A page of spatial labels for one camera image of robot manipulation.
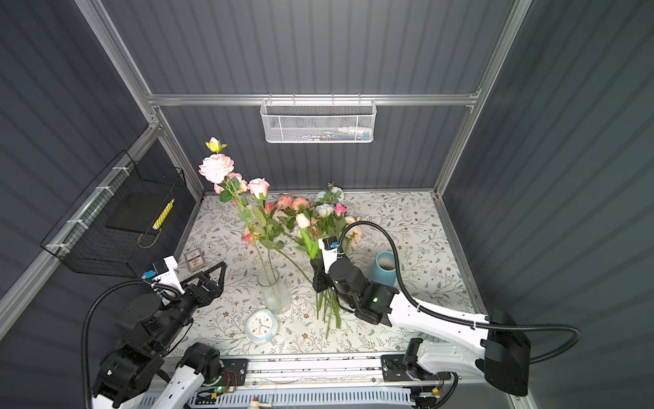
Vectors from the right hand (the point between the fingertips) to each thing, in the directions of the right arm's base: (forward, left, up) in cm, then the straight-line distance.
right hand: (313, 264), depth 73 cm
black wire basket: (+9, +56, +9) cm, 58 cm away
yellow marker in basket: (+12, +45, +9) cm, 48 cm away
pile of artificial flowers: (+24, +6, -16) cm, 30 cm away
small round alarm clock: (-12, +17, -18) cm, 28 cm away
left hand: (-6, +24, +8) cm, 26 cm away
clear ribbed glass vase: (-5, +12, -11) cm, 17 cm away
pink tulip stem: (+8, +2, +10) cm, 13 cm away
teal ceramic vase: (-2, -20, -1) cm, 20 cm away
